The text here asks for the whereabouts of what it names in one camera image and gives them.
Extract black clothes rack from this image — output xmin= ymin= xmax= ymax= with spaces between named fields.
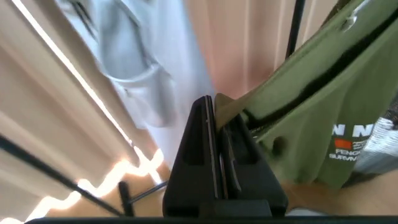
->
xmin=0 ymin=0 xmax=307 ymax=218

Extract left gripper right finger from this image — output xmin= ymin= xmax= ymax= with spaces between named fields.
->
xmin=217 ymin=113 xmax=289 ymax=218

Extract pale grey shorts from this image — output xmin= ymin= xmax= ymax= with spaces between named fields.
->
xmin=55 ymin=0 xmax=215 ymax=170

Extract green printed shirt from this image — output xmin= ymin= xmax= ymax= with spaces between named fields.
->
xmin=241 ymin=0 xmax=398 ymax=190

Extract white laundry basket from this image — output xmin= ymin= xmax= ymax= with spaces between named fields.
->
xmin=353 ymin=93 xmax=398 ymax=175

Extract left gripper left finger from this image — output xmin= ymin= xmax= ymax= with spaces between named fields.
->
xmin=162 ymin=95 xmax=223 ymax=218

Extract beige curtain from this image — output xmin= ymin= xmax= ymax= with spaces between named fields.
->
xmin=0 ymin=0 xmax=343 ymax=220

